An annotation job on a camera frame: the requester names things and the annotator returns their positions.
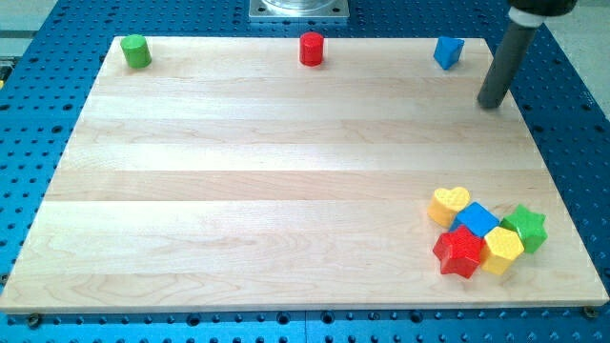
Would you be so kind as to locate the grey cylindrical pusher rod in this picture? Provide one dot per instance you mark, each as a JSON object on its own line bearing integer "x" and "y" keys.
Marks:
{"x": 510, "y": 53}

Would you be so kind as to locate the blue triangle block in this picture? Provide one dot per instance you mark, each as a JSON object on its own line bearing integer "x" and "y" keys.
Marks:
{"x": 448, "y": 51}

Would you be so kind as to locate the yellow heart block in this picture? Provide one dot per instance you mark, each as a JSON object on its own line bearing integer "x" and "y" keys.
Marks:
{"x": 445, "y": 204}

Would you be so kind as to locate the blue cube block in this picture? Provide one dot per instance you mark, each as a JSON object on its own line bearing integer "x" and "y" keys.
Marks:
{"x": 476, "y": 218}

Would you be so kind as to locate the green star block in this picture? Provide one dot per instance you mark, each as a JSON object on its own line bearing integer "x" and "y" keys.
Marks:
{"x": 528, "y": 225}

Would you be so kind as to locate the red cylinder block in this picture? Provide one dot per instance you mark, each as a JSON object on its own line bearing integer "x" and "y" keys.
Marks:
{"x": 311, "y": 46}

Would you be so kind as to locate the yellow hexagon block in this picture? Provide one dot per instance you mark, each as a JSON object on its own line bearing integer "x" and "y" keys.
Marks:
{"x": 501, "y": 249}

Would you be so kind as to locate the red star block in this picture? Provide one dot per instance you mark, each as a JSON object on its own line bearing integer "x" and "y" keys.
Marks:
{"x": 458, "y": 252}

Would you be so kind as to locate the wooden board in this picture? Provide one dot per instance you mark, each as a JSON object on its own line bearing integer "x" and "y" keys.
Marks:
{"x": 227, "y": 176}

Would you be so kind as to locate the green cylinder block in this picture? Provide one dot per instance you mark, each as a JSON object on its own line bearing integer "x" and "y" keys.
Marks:
{"x": 136, "y": 51}

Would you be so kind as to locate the blue perforated table plate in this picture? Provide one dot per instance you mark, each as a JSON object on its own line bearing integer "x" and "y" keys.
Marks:
{"x": 54, "y": 50}

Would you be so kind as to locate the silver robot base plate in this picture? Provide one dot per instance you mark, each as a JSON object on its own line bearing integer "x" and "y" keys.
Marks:
{"x": 271, "y": 9}

